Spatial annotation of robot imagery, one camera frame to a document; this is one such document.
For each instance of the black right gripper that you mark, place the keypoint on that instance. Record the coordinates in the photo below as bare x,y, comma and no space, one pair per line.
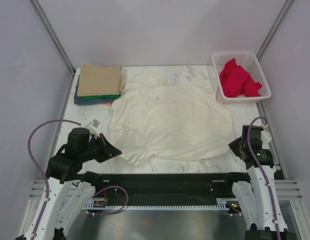
233,145

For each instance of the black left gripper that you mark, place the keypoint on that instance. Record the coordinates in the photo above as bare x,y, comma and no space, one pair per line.
108,150

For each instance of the cream white t shirt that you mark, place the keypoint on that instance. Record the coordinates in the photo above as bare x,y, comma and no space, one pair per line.
153,118

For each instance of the white plastic laundry basket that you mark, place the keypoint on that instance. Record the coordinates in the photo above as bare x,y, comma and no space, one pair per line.
251,64

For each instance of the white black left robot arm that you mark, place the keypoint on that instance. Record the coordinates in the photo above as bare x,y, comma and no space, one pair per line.
66,189

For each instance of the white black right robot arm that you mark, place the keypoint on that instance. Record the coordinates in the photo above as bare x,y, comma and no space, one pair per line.
257,196

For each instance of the folded salmon pink t shirt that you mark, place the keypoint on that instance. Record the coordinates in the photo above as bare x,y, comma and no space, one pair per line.
123,80

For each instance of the folded green t shirt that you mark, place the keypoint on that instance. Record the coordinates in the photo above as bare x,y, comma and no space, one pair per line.
95,97

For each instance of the folded blue grey t shirt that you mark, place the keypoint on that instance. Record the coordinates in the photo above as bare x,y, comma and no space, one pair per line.
79,102

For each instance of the red t shirt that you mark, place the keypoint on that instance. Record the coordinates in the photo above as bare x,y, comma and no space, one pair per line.
236,81

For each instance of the folded tan t shirt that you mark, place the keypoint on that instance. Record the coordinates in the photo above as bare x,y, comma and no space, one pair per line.
100,80

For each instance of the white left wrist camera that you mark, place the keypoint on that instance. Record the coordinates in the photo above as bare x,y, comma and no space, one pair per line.
94,127

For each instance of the white slotted cable duct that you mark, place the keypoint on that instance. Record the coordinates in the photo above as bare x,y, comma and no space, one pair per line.
221,205

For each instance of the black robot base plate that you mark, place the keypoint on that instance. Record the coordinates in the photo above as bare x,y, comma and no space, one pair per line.
167,189

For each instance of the right aluminium frame post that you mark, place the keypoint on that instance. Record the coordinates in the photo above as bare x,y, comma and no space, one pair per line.
275,26

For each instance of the aluminium frame post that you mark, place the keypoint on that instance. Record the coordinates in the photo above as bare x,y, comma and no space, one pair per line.
275,26
52,34

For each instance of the left aluminium frame post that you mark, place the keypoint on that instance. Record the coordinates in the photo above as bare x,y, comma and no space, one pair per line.
52,34

